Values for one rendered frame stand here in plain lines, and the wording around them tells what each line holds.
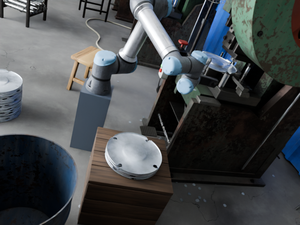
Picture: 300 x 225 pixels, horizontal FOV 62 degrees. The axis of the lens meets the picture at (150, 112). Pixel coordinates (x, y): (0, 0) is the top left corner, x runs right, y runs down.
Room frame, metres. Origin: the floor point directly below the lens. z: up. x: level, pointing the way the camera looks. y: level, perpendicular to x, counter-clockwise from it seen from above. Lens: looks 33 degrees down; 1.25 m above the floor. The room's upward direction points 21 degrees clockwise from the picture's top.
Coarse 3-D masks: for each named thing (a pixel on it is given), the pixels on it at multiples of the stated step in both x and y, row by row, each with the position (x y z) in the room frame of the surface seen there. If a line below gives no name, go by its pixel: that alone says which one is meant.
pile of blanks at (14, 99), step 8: (0, 96) 1.17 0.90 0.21; (8, 96) 1.21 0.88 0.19; (16, 96) 1.25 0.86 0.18; (0, 104) 1.17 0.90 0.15; (8, 104) 1.21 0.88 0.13; (16, 104) 1.25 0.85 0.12; (0, 112) 1.17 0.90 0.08; (8, 112) 1.21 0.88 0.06; (16, 112) 1.26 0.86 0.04; (0, 120) 1.17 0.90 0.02; (8, 120) 1.20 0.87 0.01
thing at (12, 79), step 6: (0, 72) 1.36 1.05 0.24; (12, 72) 1.41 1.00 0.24; (0, 78) 1.30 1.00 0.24; (6, 78) 1.32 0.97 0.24; (12, 78) 1.35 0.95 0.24; (18, 78) 1.38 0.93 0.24; (0, 84) 1.24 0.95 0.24; (6, 84) 1.26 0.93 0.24; (12, 84) 1.29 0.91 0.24; (18, 84) 1.31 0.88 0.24; (0, 90) 1.19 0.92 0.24; (6, 90) 1.21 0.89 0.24; (12, 90) 1.23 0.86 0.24
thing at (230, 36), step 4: (232, 24) 1.63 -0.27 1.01; (232, 28) 1.61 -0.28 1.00; (228, 32) 1.59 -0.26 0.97; (232, 32) 1.59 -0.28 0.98; (224, 36) 1.59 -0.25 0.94; (228, 36) 1.58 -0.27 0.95; (232, 36) 1.54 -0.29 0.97; (224, 40) 1.59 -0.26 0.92; (228, 40) 1.53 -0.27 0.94; (232, 40) 1.52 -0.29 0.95; (236, 40) 1.53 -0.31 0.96; (224, 44) 1.57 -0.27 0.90; (228, 44) 1.54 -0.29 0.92; (232, 44) 1.52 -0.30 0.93; (236, 44) 1.52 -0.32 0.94; (228, 48) 1.52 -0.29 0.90; (232, 48) 1.53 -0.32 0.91; (236, 48) 1.51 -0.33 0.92; (240, 48) 1.52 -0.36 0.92; (236, 52) 1.51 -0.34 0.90; (240, 52) 1.52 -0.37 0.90
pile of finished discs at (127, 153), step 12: (108, 144) 0.93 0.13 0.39; (120, 144) 0.96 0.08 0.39; (132, 144) 0.99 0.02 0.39; (144, 144) 1.03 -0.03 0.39; (108, 156) 0.85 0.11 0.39; (120, 156) 0.88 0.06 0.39; (132, 156) 0.90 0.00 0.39; (144, 156) 0.94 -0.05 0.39; (156, 156) 0.98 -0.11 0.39; (120, 168) 0.81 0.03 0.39; (132, 168) 0.84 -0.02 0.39; (144, 168) 0.86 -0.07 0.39; (156, 168) 0.89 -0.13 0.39
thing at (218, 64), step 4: (204, 52) 1.68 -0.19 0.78; (208, 52) 1.70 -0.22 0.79; (208, 56) 1.62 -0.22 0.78; (212, 56) 1.66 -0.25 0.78; (216, 56) 1.69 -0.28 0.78; (212, 60) 1.55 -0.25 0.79; (216, 60) 1.58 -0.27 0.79; (220, 60) 1.64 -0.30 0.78; (224, 60) 1.67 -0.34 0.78; (212, 64) 1.50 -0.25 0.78; (216, 64) 1.50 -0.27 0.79; (220, 64) 1.53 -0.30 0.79; (224, 64) 1.58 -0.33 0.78; (228, 64) 1.62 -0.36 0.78; (232, 64) 1.63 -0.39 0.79; (212, 68) 1.42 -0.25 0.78; (216, 68) 1.45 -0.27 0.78; (220, 68) 1.48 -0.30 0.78; (224, 68) 1.51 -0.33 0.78; (228, 68) 1.54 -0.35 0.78; (232, 68) 1.57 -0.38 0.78; (232, 72) 1.49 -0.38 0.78
